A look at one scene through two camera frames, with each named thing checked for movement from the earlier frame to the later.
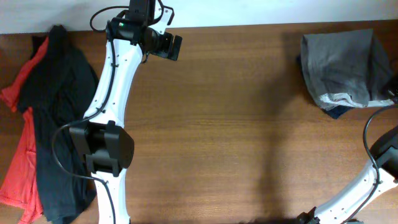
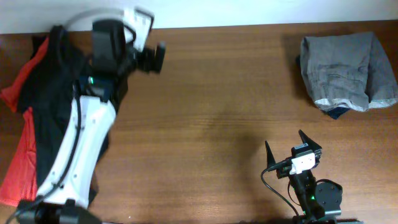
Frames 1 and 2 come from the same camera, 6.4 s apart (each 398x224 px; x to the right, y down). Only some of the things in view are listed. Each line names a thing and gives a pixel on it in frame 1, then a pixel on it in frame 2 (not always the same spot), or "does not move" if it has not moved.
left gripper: [164, 50] to [147, 57]
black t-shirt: [61, 89] does not move
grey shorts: [347, 68] does not move
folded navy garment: [336, 111] does not move
